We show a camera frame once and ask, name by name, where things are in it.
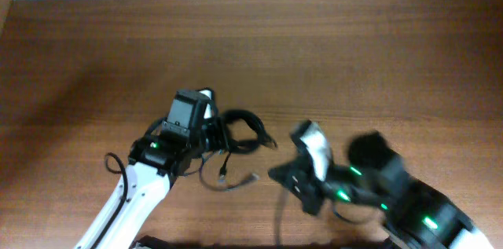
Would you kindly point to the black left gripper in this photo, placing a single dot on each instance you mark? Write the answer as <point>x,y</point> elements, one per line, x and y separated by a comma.
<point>224,138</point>

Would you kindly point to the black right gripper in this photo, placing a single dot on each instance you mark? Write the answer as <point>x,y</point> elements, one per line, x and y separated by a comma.
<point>297,178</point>

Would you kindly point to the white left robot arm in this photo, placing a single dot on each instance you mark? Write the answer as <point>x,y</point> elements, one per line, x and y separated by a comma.
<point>156,160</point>

